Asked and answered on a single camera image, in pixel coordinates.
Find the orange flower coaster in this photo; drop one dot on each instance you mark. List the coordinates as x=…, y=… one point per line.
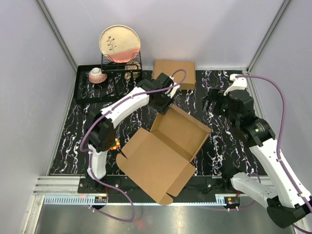
x=115, y=145

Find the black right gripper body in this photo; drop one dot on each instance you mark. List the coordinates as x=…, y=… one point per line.
x=222, y=105

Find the black wire plate rack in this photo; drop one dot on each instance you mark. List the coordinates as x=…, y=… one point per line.
x=110, y=66

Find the beige cup in rack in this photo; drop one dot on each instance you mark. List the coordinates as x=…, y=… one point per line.
x=133, y=70

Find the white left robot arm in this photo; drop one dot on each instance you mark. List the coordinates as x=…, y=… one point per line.
x=101, y=128

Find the closed brown cardboard box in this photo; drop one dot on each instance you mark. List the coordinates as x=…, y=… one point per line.
x=168, y=67

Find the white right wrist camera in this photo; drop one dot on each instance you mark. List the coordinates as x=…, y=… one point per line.
x=238, y=84

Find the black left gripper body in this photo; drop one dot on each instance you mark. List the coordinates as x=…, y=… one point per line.
x=163, y=104

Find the beige and pink plate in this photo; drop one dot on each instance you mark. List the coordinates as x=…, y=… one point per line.
x=119, y=43

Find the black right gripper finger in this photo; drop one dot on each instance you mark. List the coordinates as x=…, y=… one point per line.
x=206, y=104
x=213, y=94

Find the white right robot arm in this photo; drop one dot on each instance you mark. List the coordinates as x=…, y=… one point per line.
x=288, y=201

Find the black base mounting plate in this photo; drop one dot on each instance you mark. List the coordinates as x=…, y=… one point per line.
x=199, y=189

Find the black wire tray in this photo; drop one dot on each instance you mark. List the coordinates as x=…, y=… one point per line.
x=112, y=89

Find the pink ceramic bowl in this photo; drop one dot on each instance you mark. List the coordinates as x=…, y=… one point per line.
x=96, y=76

